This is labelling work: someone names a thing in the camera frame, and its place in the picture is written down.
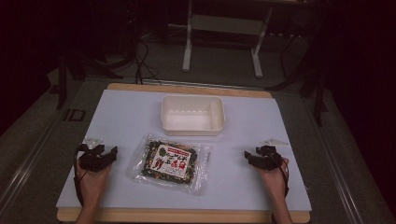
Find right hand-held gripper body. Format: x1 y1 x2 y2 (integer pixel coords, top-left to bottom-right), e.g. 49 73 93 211
254 137 290 172

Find person's left hand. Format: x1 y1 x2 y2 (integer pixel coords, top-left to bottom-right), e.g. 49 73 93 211
76 161 112 203

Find black floor cables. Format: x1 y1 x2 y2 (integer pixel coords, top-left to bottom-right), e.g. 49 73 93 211
134 36 163 86

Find black metal stand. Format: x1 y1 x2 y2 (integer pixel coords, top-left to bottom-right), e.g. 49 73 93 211
267 12 330 128
55 40 125 110

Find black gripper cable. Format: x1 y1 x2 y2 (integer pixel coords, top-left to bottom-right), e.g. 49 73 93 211
277 157 291 198
73 147 89 207

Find white metal stand frame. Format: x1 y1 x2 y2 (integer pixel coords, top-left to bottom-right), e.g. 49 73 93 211
181 0 275 79

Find person's right hand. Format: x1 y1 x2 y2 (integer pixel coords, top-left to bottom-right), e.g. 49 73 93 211
257 157 290 203

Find clear packet of dried greens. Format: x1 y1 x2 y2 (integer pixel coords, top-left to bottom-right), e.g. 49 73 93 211
126 133 211 195

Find white plastic container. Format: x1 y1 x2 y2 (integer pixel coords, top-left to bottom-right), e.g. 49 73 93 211
160 94 226 137

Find white table mat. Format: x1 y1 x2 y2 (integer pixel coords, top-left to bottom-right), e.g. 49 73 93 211
55 89 313 213

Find metal floor rail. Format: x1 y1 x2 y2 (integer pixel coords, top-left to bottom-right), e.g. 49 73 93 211
303 96 365 224
0 102 74 216

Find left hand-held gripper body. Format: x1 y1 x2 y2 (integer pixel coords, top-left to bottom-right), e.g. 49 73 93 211
77 136 110 174

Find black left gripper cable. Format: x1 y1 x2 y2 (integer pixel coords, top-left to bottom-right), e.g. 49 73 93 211
73 147 89 207

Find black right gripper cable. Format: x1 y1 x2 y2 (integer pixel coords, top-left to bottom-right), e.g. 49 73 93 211
277 157 291 198

